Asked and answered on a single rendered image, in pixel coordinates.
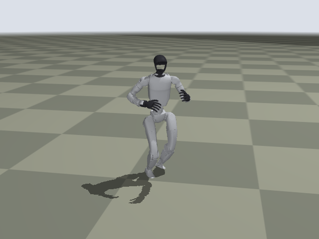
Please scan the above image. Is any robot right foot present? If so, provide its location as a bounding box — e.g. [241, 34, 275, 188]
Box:
[145, 168, 155, 178]

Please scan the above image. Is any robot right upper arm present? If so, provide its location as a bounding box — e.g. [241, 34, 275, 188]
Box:
[130, 76, 150, 96]

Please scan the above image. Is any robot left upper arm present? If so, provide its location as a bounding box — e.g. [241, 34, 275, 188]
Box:
[170, 76, 185, 100]

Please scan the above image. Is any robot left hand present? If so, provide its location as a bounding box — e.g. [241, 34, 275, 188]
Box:
[179, 90, 190, 102]

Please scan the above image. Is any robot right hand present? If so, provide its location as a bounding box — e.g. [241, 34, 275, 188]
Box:
[140, 100, 161, 112]

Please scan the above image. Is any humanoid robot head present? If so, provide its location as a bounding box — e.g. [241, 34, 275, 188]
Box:
[153, 55, 167, 78]

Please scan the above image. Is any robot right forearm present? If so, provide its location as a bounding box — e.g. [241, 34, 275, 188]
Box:
[127, 93, 144, 107]

